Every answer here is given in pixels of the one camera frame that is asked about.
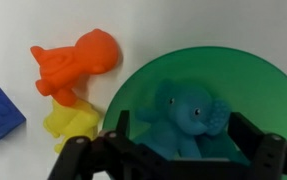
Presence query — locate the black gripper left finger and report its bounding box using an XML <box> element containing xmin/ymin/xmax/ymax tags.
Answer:
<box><xmin>47</xmin><ymin>110</ymin><xmax>170</xmax><ymax>180</ymax></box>

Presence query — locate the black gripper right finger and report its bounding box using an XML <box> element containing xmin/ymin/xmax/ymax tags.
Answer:
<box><xmin>170</xmin><ymin>112</ymin><xmax>287</xmax><ymax>180</ymax></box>

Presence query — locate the light blue elephant toy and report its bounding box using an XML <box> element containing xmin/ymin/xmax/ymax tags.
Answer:
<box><xmin>132</xmin><ymin>78</ymin><xmax>233</xmax><ymax>160</ymax></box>

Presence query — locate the green plastic bowl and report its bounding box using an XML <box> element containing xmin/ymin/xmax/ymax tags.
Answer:
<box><xmin>103</xmin><ymin>47</ymin><xmax>287</xmax><ymax>175</ymax></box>

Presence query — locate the yellow rubber animal toy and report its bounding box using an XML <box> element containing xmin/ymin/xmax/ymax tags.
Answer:
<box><xmin>43</xmin><ymin>100</ymin><xmax>100</xmax><ymax>153</ymax></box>

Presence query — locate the orange rubber animal toy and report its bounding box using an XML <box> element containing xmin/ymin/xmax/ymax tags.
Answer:
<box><xmin>30</xmin><ymin>29</ymin><xmax>120</xmax><ymax>106</ymax></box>

